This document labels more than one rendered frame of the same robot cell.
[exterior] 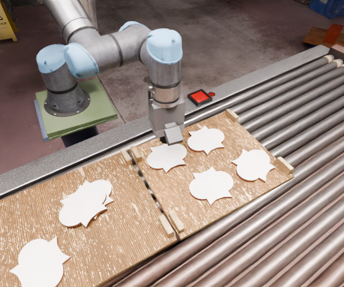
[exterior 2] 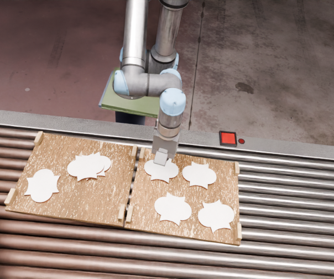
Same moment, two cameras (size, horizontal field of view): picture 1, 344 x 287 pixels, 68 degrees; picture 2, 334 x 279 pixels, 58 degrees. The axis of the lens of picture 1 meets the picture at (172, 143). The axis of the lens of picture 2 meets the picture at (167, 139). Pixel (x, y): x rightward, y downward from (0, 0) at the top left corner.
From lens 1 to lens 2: 0.47 m
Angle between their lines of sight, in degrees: 18
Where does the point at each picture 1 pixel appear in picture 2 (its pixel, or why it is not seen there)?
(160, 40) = (166, 98)
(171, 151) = (166, 168)
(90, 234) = (78, 187)
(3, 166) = (78, 99)
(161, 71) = (162, 115)
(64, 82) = not seen: hidden behind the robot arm
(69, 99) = not seen: hidden behind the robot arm
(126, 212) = (106, 188)
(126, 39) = (156, 83)
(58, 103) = not seen: hidden behind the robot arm
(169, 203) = (136, 201)
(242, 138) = (228, 192)
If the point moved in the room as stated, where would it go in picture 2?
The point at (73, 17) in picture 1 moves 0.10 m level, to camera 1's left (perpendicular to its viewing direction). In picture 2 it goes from (131, 55) to (107, 42)
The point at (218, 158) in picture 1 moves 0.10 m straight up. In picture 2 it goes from (196, 194) to (201, 181)
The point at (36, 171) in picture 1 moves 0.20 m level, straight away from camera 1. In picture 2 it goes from (78, 127) to (80, 95)
